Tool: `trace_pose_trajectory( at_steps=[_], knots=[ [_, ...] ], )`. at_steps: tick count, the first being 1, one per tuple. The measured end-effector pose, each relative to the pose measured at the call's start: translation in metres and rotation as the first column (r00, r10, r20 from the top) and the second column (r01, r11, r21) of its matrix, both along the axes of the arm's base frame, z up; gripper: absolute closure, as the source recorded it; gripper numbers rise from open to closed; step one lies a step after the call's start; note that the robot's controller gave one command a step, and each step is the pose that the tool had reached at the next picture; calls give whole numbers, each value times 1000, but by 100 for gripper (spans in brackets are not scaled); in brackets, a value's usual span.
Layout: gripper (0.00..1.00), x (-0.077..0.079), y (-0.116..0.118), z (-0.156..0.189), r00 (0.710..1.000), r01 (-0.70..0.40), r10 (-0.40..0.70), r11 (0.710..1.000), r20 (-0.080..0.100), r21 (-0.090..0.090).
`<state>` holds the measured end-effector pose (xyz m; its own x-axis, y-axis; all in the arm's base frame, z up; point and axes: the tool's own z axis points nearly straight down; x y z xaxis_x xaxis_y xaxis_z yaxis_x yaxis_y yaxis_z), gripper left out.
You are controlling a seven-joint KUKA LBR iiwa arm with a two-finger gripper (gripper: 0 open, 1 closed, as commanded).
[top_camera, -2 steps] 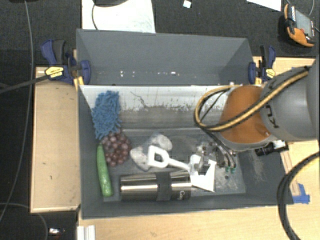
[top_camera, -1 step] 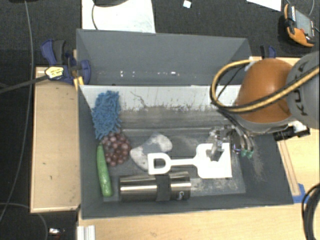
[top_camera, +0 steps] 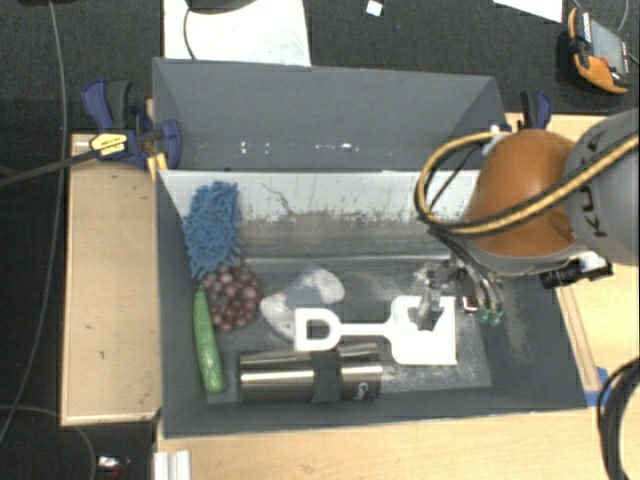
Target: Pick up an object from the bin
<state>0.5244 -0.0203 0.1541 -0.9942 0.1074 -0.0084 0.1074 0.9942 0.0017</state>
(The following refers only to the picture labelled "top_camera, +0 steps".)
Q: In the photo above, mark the blue microfibre duster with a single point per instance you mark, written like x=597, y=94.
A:
x=212, y=228

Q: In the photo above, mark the pale wood board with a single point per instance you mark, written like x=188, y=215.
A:
x=110, y=288

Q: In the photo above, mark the grey metal bin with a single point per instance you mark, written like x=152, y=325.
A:
x=320, y=113

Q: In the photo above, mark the black cylinder on white bracket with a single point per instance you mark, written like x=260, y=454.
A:
x=565, y=273

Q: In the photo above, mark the purple toy grape bunch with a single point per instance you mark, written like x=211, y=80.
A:
x=232, y=295

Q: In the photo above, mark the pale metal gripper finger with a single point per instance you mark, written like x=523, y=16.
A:
x=436, y=302
x=425, y=308

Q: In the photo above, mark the white toy shovel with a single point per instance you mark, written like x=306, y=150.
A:
x=425, y=345

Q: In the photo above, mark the steel bottle with black band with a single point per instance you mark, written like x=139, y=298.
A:
x=280, y=378

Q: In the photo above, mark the green toy cucumber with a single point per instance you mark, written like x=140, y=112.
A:
x=209, y=348

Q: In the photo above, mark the pale grey crumpled cloth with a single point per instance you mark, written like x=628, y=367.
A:
x=325, y=285

